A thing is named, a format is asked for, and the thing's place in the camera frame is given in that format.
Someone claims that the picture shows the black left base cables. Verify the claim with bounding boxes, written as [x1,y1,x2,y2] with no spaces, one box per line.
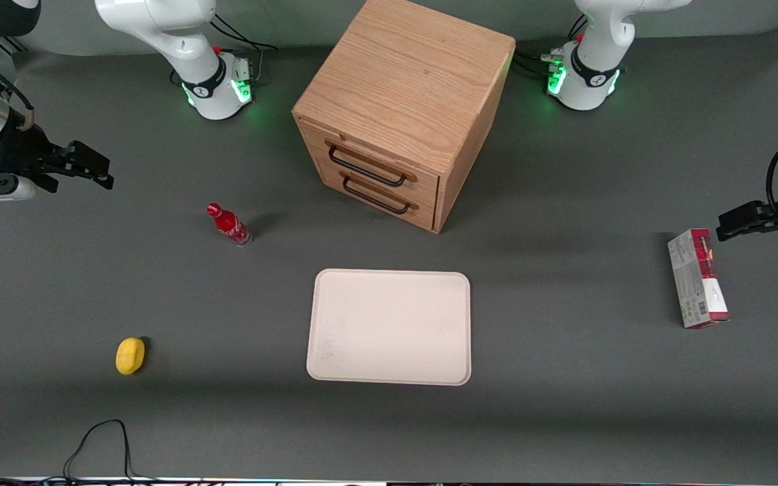
[515,13,590,80]

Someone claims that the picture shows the beige rectangular tray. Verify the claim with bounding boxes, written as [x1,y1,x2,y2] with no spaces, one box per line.
[306,269,472,387]

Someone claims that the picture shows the grey and red carton box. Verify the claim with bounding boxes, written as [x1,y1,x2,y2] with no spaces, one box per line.
[667,228,730,329]

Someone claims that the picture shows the yellow lemon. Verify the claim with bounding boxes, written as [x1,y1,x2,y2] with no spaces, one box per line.
[115,337,147,376]

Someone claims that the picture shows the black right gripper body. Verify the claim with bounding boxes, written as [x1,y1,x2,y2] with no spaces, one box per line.
[0,125,60,200]

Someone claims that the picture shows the black right base cables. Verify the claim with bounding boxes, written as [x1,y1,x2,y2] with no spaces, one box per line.
[170,12,279,87]

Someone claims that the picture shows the black base cables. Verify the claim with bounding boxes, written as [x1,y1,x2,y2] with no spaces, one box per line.
[515,13,590,80]
[170,12,279,87]

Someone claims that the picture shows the black cable on floor edge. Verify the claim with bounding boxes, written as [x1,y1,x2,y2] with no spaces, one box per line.
[0,419,160,486]

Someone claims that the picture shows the black metal drawer handle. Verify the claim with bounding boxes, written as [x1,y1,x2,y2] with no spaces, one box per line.
[342,174,411,216]
[328,145,408,188]

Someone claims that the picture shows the oak wood drawer cabinet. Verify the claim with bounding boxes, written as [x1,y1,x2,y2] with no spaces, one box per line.
[292,0,517,235]

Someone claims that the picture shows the red cola bottle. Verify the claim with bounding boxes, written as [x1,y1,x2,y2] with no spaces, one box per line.
[206,202,253,248]

